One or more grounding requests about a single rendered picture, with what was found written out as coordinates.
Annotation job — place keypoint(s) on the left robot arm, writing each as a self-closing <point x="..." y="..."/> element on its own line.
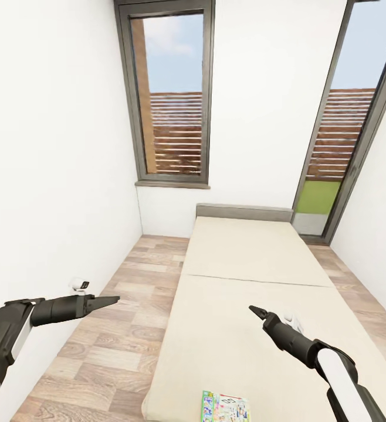
<point x="18" y="317"/>

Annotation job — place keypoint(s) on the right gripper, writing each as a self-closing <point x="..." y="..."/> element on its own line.
<point x="282" y="334"/>

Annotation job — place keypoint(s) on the door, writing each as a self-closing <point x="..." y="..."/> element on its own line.
<point x="351" y="108"/>

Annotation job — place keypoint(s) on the board game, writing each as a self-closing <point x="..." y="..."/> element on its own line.
<point x="219" y="407"/>

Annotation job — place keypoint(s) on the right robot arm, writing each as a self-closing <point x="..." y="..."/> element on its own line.
<point x="350" y="401"/>

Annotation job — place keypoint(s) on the fixed window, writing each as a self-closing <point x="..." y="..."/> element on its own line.
<point x="167" y="52"/>

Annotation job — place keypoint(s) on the bed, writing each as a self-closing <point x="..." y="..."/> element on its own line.
<point x="242" y="255"/>

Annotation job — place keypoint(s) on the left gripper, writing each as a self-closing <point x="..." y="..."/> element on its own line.
<point x="77" y="306"/>

